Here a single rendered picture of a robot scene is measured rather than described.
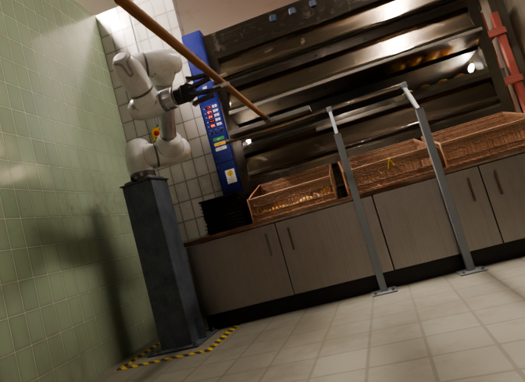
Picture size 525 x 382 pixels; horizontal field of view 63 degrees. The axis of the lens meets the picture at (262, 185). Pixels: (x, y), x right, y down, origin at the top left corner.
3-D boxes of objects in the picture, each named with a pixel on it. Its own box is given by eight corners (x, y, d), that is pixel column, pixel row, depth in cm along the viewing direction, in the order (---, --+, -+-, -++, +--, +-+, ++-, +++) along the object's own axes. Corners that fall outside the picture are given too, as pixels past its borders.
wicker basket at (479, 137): (431, 174, 297) (419, 136, 300) (517, 150, 287) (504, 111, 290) (446, 169, 250) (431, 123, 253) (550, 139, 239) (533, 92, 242)
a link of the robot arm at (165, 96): (170, 113, 188) (183, 108, 186) (161, 108, 179) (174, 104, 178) (166, 94, 189) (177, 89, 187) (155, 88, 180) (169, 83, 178)
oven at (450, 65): (290, 269, 506) (243, 101, 527) (476, 221, 467) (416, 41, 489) (254, 306, 320) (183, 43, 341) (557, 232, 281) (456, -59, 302)
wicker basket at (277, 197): (267, 220, 320) (258, 184, 322) (342, 199, 308) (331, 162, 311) (251, 223, 272) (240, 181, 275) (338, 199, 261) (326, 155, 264)
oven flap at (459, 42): (229, 115, 315) (237, 124, 334) (483, 29, 283) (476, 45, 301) (228, 112, 316) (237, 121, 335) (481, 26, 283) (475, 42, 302)
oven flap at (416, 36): (232, 113, 330) (228, 92, 338) (474, 31, 297) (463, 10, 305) (230, 110, 326) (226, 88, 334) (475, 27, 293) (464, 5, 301)
